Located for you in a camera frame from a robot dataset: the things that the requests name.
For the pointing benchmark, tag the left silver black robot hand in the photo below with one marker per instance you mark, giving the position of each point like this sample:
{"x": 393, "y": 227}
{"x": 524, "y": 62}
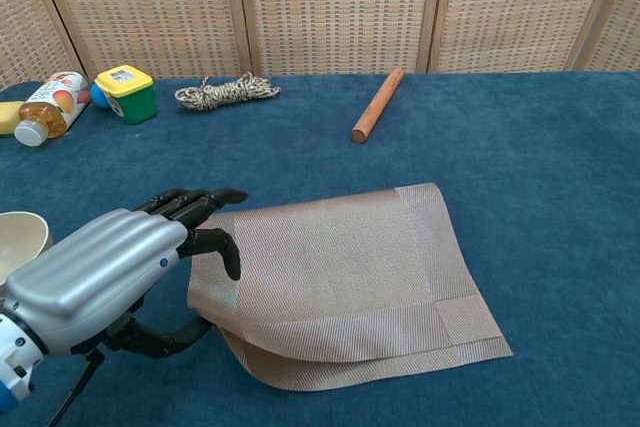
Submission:
{"x": 100, "y": 267}

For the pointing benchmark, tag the white ceramic bowl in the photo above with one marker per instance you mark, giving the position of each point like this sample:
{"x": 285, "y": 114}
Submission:
{"x": 20, "y": 242}

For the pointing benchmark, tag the brown woven placemat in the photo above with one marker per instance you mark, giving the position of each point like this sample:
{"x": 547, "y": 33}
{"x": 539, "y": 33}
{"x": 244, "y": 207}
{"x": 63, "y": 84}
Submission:
{"x": 340, "y": 272}

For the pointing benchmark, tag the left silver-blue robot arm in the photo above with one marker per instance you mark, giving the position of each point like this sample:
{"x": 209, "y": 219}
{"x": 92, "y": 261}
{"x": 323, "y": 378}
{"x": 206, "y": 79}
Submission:
{"x": 15, "y": 367}

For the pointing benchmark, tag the juice bottle with fruit label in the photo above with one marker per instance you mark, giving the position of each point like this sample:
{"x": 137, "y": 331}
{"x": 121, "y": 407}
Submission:
{"x": 50, "y": 107}

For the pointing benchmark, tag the green container with yellow lid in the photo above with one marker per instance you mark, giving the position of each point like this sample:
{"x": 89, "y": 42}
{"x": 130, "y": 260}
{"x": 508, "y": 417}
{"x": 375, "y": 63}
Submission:
{"x": 132, "y": 102}

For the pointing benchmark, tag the small blue ball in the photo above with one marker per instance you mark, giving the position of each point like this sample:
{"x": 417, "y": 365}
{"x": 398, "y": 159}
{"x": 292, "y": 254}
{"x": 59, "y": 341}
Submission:
{"x": 97, "y": 96}

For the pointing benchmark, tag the yellow sponge block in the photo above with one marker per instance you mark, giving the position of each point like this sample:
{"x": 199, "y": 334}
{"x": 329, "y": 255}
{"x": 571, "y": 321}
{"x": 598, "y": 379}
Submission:
{"x": 7, "y": 119}

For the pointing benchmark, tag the woven bamboo screen panel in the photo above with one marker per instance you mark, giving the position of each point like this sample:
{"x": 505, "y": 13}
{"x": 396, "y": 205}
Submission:
{"x": 340, "y": 7}
{"x": 622, "y": 32}
{"x": 145, "y": 7}
{"x": 20, "y": 22}
{"x": 520, "y": 7}

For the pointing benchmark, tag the wooden rolling pin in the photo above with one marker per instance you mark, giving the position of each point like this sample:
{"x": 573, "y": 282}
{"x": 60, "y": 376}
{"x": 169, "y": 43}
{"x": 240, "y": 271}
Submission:
{"x": 377, "y": 104}

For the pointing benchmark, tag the blue velvet table cloth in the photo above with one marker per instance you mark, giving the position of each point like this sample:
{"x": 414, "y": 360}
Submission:
{"x": 525, "y": 197}

